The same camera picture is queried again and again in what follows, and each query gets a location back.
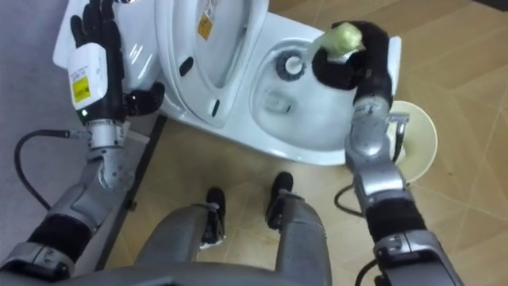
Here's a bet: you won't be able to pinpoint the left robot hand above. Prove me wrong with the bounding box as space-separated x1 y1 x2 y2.
67 0 166 126

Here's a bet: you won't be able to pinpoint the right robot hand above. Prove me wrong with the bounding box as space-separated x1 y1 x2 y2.
311 20 402 106

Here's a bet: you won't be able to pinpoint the black skirting strip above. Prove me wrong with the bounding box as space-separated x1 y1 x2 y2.
94 114 169 272

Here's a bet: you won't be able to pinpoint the cream round brush holder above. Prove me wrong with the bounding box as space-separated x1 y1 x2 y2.
391 100 439 184

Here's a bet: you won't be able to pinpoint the white toilet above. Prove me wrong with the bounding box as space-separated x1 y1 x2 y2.
52 0 402 167

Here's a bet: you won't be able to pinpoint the robot legs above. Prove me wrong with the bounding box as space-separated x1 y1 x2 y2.
133 171 333 280

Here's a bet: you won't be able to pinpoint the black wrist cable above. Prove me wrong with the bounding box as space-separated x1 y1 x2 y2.
333 112 410 286
13 129 93 212

